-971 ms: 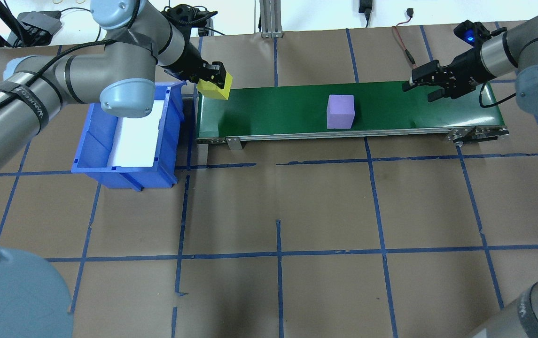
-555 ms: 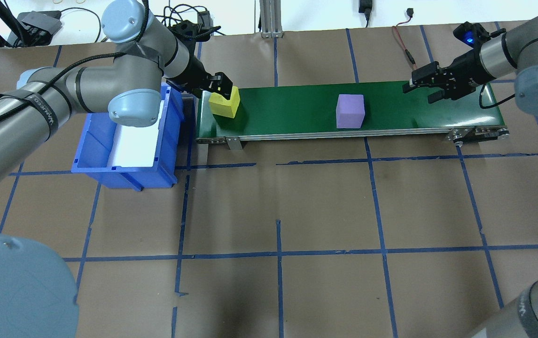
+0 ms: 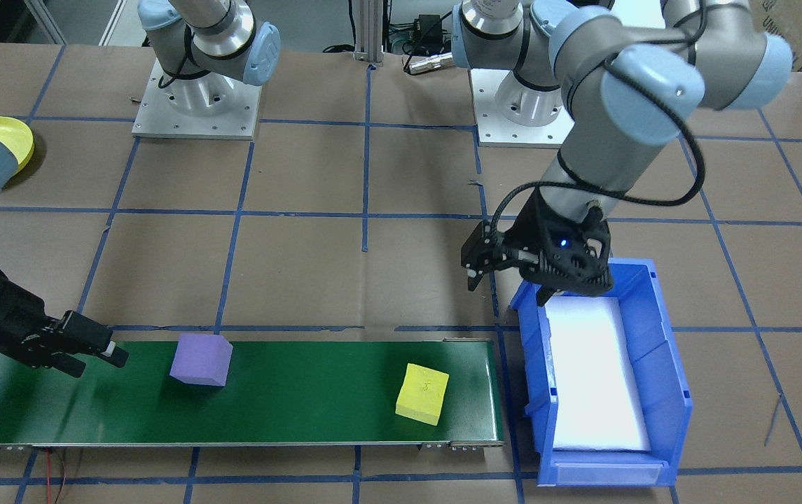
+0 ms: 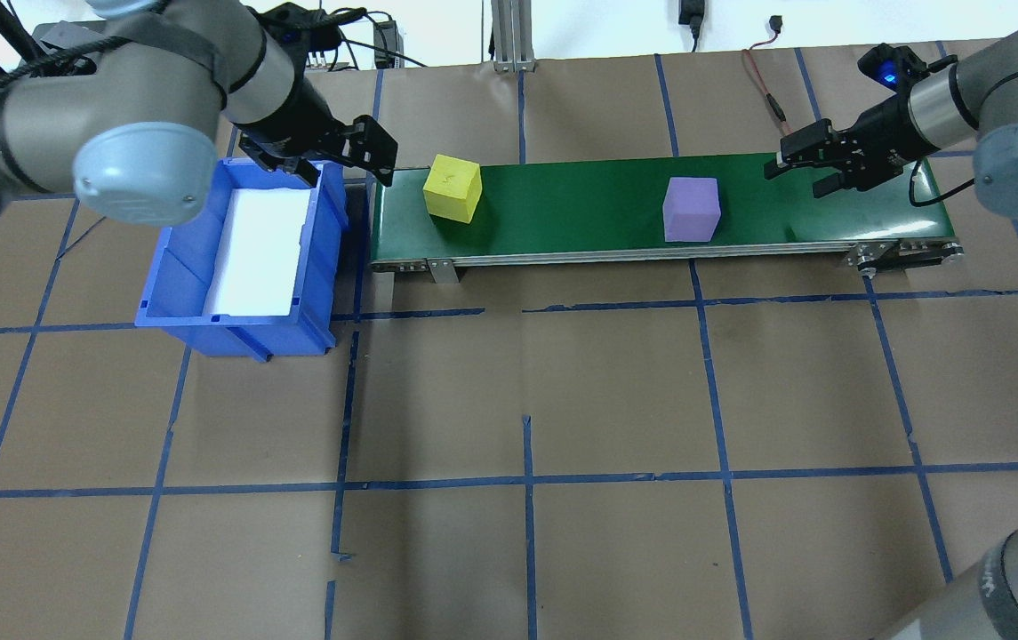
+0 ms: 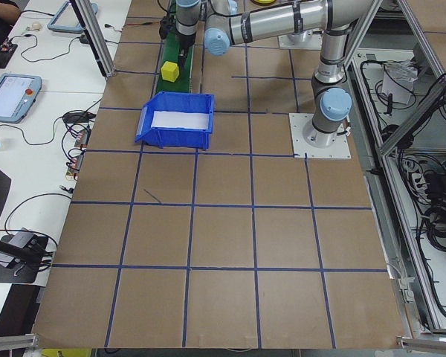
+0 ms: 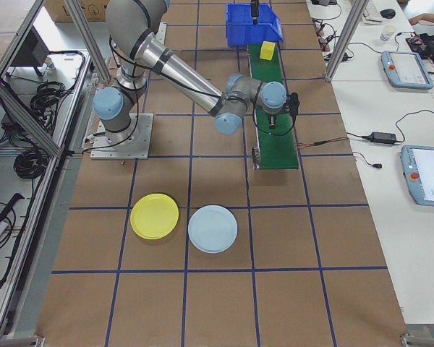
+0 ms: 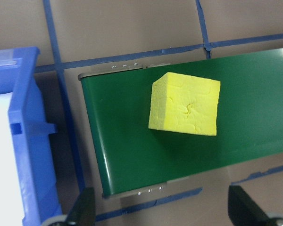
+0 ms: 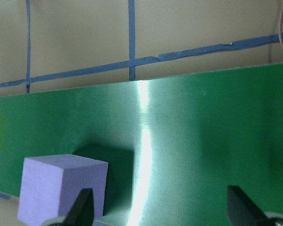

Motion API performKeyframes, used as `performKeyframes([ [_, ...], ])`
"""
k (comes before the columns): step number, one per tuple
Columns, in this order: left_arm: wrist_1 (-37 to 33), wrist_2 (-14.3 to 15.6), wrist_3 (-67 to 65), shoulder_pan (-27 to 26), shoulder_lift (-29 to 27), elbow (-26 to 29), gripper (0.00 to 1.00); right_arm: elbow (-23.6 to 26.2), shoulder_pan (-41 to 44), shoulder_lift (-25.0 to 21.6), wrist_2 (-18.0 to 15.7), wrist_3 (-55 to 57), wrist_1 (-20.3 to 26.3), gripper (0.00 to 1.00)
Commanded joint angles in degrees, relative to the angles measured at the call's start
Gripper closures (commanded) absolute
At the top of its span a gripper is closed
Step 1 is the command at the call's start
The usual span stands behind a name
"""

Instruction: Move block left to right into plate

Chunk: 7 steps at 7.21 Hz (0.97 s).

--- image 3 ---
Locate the white square base plate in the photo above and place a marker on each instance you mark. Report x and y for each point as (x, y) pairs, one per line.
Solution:
(492, 133)
(197, 126)

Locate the blue plastic storage bin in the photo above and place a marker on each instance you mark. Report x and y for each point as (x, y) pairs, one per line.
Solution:
(667, 392)

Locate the purple foam block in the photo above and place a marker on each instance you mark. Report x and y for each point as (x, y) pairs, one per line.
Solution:
(201, 360)

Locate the white foam pad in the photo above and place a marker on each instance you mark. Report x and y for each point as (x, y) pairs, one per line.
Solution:
(597, 378)

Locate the yellow round plate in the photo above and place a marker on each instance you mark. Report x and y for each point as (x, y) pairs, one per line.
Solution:
(12, 136)

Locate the green conveyor belt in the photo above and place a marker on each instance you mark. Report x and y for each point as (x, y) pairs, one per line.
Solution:
(302, 392)

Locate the silver cylindrical connector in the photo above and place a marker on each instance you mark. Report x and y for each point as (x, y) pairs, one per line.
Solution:
(429, 63)

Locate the black power adapter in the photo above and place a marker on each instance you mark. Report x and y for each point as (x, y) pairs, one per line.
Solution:
(429, 26)

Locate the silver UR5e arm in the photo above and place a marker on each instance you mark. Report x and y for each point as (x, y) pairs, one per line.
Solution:
(583, 161)
(218, 35)

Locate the yellow foam block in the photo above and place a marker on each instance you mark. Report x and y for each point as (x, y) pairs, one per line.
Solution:
(423, 395)

